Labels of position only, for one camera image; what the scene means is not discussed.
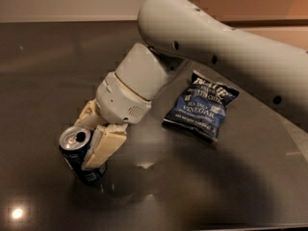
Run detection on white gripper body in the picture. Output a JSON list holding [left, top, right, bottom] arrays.
[[95, 72, 151, 124]]

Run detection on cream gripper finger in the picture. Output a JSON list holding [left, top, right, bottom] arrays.
[[82, 124, 128, 170], [74, 100, 107, 130]]

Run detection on blue pepsi can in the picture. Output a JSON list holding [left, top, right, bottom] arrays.
[[59, 126, 107, 185]]

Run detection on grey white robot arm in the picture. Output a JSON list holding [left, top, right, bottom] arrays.
[[77, 0, 308, 169]]

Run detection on blue potato chip bag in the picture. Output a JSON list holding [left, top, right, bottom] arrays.
[[163, 70, 240, 141]]

